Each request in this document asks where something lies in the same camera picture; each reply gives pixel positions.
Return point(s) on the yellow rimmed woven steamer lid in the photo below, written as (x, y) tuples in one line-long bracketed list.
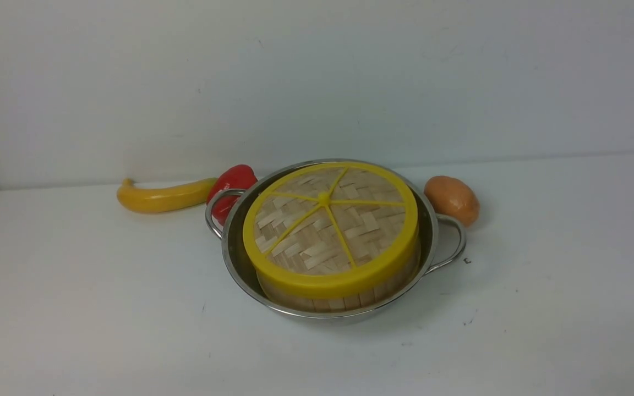
[(331, 230)]

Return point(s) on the yellow bamboo steamer basket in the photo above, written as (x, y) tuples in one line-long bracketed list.
[(364, 299)]

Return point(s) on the stainless steel pot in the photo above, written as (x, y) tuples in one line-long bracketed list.
[(442, 240)]

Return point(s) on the red bell pepper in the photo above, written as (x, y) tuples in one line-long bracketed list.
[(240, 177)]

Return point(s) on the brown potato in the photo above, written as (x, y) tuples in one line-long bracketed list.
[(452, 197)]

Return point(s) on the yellow squash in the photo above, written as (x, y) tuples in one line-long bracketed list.
[(162, 200)]

